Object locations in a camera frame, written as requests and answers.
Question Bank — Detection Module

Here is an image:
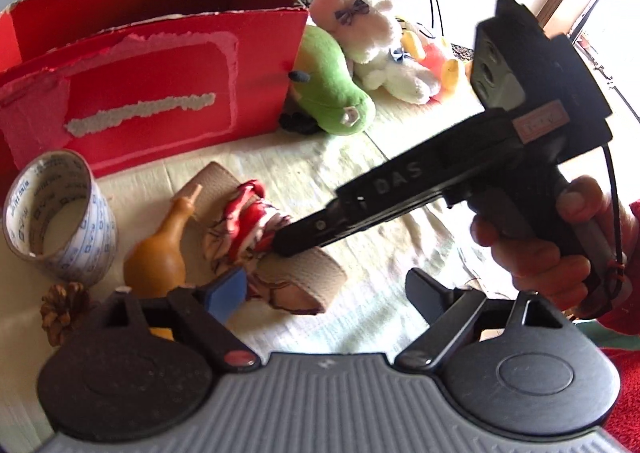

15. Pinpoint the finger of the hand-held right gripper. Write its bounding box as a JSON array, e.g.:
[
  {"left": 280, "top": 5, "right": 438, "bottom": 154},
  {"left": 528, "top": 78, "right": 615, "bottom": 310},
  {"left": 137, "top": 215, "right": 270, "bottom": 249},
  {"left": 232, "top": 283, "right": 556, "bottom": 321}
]
[{"left": 270, "top": 198, "right": 373, "bottom": 258}]

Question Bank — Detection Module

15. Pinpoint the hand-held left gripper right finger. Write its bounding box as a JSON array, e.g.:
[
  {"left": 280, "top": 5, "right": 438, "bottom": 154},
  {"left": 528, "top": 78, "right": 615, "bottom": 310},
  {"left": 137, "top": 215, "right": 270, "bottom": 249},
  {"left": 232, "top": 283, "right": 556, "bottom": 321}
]
[{"left": 395, "top": 268, "right": 571, "bottom": 369}]

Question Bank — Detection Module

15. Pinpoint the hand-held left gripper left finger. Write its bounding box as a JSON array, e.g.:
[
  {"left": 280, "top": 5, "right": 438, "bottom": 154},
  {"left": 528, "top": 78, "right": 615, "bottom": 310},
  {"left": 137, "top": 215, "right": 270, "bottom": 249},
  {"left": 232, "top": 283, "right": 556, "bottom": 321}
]
[{"left": 97, "top": 267, "right": 261, "bottom": 370}]

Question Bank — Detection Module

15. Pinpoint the beige elastic band roll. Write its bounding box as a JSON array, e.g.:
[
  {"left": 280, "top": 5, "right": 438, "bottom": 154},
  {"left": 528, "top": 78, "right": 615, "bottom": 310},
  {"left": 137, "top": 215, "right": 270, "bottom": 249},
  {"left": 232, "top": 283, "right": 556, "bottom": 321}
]
[{"left": 172, "top": 162, "right": 348, "bottom": 316}]

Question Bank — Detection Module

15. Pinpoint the red white patterned cloth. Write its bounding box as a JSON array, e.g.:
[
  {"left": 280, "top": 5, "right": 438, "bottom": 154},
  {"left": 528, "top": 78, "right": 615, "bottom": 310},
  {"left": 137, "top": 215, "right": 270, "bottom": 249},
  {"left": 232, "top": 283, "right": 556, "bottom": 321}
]
[{"left": 204, "top": 179, "right": 301, "bottom": 314}]

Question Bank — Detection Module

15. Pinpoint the brown pine cone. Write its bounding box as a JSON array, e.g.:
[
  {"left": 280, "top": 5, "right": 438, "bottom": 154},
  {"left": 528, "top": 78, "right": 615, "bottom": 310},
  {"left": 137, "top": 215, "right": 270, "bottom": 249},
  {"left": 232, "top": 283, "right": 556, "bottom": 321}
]
[{"left": 40, "top": 282, "right": 93, "bottom": 348}]

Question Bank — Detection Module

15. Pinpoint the red cardboard box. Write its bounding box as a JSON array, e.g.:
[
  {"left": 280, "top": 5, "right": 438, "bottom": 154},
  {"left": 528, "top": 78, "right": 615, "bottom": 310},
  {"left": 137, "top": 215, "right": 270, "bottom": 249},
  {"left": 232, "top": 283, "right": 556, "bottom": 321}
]
[{"left": 0, "top": 0, "right": 310, "bottom": 178}]

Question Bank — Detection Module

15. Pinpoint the person's right hand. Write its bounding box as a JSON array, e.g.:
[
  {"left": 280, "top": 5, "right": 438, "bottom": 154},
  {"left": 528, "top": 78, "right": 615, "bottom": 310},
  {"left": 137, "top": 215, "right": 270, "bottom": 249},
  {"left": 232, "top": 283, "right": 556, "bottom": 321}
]
[{"left": 470, "top": 174, "right": 632, "bottom": 320}]

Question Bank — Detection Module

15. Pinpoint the orange gourd-shaped bulb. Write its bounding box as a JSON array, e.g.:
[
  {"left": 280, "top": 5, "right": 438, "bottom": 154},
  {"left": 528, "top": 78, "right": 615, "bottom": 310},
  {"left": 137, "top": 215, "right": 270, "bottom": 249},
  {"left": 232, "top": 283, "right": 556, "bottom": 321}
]
[{"left": 123, "top": 184, "right": 203, "bottom": 301}]

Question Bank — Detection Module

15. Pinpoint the yellow orange plush toy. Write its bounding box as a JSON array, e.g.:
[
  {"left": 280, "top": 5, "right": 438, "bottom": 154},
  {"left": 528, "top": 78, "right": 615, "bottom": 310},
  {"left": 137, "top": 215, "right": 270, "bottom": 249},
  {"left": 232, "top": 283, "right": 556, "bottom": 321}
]
[{"left": 397, "top": 18, "right": 473, "bottom": 106}]

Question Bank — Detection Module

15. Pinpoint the clear printed tape roll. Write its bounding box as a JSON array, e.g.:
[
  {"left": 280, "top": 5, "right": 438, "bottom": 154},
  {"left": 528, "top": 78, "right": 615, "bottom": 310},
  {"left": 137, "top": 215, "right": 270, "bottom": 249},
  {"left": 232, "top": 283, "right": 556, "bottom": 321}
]
[{"left": 2, "top": 150, "right": 118, "bottom": 284}]

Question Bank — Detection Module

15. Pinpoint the green plush toy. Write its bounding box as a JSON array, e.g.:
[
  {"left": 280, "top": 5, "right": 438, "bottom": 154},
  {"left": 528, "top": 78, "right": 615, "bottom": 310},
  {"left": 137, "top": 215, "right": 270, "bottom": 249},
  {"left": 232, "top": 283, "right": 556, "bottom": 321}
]
[{"left": 279, "top": 25, "right": 377, "bottom": 136}]

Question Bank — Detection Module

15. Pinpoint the white plush sheep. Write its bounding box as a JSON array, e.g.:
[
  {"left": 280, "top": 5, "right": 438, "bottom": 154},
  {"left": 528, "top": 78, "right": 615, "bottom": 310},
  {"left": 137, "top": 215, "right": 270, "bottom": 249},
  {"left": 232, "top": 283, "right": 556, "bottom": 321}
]
[{"left": 310, "top": 0, "right": 441, "bottom": 105}]

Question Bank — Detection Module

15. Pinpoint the red garment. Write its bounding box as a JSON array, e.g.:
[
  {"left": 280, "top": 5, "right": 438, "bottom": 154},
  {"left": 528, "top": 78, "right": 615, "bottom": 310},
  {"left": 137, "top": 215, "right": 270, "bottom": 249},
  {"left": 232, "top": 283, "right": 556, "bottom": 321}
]
[{"left": 607, "top": 347, "right": 640, "bottom": 451}]

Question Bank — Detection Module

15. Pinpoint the black gripper cord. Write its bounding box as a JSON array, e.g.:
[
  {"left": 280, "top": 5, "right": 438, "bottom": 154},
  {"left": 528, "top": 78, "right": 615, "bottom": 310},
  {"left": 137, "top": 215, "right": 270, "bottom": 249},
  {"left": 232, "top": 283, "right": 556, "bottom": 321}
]
[{"left": 602, "top": 143, "right": 629, "bottom": 294}]

